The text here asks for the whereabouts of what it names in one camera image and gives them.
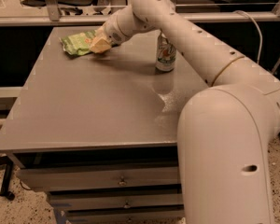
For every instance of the top grey drawer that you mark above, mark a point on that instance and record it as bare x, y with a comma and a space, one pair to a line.
98, 177

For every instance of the metal railing frame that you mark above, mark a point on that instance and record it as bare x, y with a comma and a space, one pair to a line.
14, 13

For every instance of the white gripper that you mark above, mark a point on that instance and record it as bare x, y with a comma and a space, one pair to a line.
111, 34

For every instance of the grey drawer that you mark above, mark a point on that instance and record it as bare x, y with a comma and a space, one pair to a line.
98, 177
125, 215
118, 199

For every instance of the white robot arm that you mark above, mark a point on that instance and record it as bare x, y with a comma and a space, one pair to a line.
223, 131

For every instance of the middle grey drawer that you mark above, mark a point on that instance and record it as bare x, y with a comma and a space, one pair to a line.
118, 199

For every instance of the bottom grey drawer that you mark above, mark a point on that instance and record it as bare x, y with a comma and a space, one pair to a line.
125, 215

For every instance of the green jalapeno chip bag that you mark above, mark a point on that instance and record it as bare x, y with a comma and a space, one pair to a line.
78, 44

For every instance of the grey drawer cabinet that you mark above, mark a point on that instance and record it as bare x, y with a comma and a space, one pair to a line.
99, 110

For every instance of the black caster leg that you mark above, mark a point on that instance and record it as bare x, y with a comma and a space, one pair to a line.
4, 191

